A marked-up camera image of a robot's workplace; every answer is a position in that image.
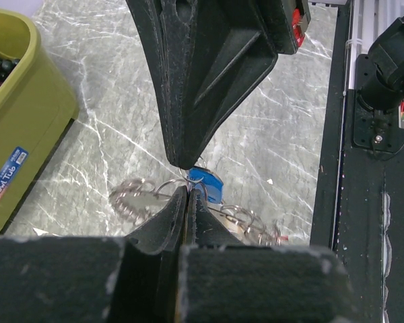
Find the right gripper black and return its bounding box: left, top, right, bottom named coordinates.
left=161, top=0, right=311, bottom=169

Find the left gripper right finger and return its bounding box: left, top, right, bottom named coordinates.
left=178, top=189, right=246, bottom=322

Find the olive green plastic bin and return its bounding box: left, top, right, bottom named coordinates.
left=0, top=9, right=79, bottom=232

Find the aluminium rail frame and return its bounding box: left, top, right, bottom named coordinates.
left=343, top=1, right=375, bottom=96

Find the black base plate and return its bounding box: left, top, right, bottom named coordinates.
left=310, top=1, right=404, bottom=322

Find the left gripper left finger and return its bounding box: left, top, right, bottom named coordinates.
left=126, top=186, right=188, bottom=322

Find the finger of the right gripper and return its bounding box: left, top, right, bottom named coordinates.
left=127, top=1, right=185, bottom=167

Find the blue tag key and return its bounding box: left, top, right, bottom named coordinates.
left=188, top=166, right=224, bottom=205

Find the large keyring with small rings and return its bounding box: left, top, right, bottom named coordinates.
left=108, top=174, right=289, bottom=246

